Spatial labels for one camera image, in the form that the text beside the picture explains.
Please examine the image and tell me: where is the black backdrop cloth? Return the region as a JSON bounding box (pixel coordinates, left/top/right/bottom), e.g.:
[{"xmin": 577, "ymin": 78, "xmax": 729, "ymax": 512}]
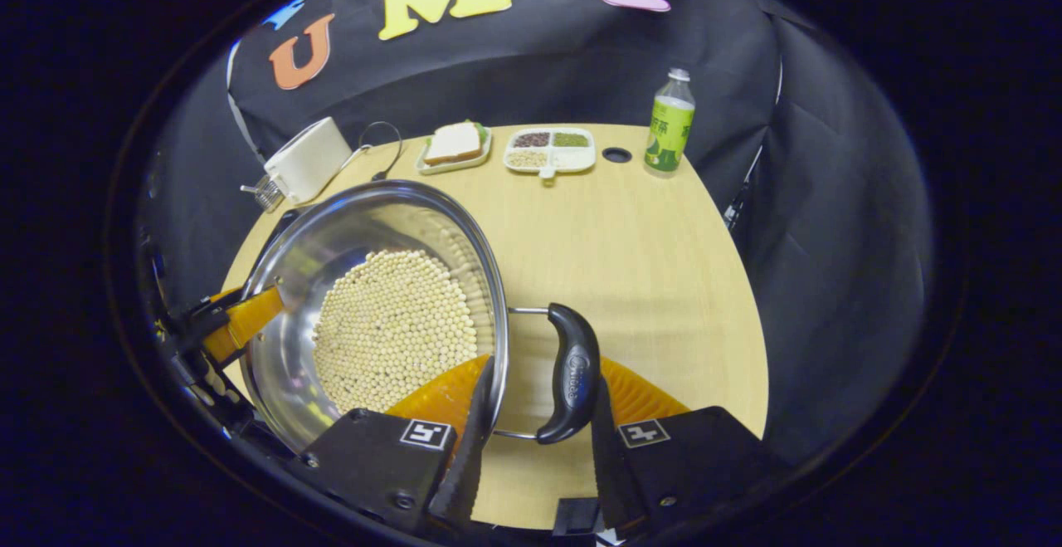
[{"xmin": 141, "ymin": 0, "xmax": 934, "ymax": 465}]

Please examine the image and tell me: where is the pale sandwich plate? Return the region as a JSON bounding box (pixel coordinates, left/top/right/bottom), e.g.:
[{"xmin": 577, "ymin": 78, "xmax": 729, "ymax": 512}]
[{"xmin": 416, "ymin": 121, "xmax": 493, "ymax": 176}]

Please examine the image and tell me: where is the green drink bottle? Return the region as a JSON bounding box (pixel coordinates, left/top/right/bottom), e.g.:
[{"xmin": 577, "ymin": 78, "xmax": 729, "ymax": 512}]
[{"xmin": 644, "ymin": 68, "xmax": 696, "ymax": 176}]

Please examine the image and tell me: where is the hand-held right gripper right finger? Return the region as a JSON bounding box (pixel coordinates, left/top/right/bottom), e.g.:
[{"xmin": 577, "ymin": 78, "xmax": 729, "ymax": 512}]
[{"xmin": 591, "ymin": 356, "xmax": 789, "ymax": 531}]

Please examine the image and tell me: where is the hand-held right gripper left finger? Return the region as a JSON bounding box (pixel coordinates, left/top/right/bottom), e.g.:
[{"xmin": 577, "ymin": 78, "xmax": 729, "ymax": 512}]
[{"xmin": 303, "ymin": 354, "xmax": 497, "ymax": 535}]

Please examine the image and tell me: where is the black device with cables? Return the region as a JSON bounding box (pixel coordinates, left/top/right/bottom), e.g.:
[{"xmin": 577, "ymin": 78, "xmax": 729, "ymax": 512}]
[{"xmin": 720, "ymin": 144, "xmax": 766, "ymax": 234}]

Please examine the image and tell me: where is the pile of soybeans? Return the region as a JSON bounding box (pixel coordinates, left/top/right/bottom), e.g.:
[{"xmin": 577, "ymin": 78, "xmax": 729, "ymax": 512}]
[{"xmin": 313, "ymin": 248, "xmax": 480, "ymax": 415}]

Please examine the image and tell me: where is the sandwich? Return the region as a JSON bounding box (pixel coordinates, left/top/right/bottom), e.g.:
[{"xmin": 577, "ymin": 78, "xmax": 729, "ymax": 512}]
[{"xmin": 424, "ymin": 120, "xmax": 486, "ymax": 166}]

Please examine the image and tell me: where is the white divided dish with beans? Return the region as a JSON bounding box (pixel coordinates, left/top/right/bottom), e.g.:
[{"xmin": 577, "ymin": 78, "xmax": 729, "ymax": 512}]
[{"xmin": 504, "ymin": 127, "xmax": 597, "ymax": 187}]

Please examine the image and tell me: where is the white toaster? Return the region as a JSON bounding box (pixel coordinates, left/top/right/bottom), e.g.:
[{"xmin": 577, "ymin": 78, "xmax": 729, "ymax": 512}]
[{"xmin": 264, "ymin": 117, "xmax": 353, "ymax": 205}]

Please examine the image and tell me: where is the black power cable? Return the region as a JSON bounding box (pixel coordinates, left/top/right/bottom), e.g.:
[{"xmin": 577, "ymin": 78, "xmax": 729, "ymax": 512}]
[{"xmin": 358, "ymin": 121, "xmax": 404, "ymax": 182}]

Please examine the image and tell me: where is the steel pot with black handles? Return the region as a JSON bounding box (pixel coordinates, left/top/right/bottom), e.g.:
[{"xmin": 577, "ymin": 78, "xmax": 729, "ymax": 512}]
[{"xmin": 241, "ymin": 179, "xmax": 602, "ymax": 454}]

